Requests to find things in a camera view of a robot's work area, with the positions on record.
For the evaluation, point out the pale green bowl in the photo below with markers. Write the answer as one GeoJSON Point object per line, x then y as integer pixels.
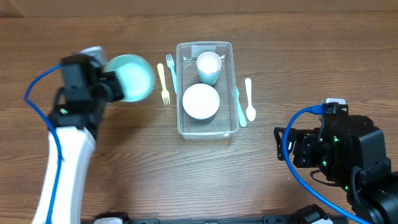
{"type": "Point", "coordinates": [135, 74]}

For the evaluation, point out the yellow plastic fork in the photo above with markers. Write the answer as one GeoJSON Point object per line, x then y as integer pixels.
{"type": "Point", "coordinates": [164, 93]}

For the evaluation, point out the green plastic cup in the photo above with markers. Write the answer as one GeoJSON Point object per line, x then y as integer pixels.
{"type": "Point", "coordinates": [208, 79]}

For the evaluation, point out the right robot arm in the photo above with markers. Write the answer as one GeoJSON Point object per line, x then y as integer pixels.
{"type": "Point", "coordinates": [349, 150]}

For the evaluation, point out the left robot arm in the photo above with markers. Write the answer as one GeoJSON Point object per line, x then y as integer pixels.
{"type": "Point", "coordinates": [73, 126]}

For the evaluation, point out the white plastic spoon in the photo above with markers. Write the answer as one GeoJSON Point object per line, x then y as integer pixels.
{"type": "Point", "coordinates": [250, 110]}

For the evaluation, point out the pink plastic cup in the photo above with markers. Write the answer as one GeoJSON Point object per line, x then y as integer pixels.
{"type": "Point", "coordinates": [209, 63]}

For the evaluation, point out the clear plastic container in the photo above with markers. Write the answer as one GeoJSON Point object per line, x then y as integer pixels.
{"type": "Point", "coordinates": [221, 125]}

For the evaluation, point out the green plastic fork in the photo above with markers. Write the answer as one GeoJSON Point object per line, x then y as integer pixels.
{"type": "Point", "coordinates": [241, 112]}

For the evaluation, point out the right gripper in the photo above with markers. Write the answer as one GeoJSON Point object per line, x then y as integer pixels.
{"type": "Point", "coordinates": [301, 139]}

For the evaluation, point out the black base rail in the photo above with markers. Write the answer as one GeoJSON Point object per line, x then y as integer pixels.
{"type": "Point", "coordinates": [309, 214]}

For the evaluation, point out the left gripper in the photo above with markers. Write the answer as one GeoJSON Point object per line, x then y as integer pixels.
{"type": "Point", "coordinates": [111, 78]}

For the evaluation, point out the blue plastic fork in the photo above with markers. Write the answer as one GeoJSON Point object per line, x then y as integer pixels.
{"type": "Point", "coordinates": [171, 66]}

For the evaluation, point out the white pink bowl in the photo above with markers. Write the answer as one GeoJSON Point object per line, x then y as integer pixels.
{"type": "Point", "coordinates": [201, 101]}

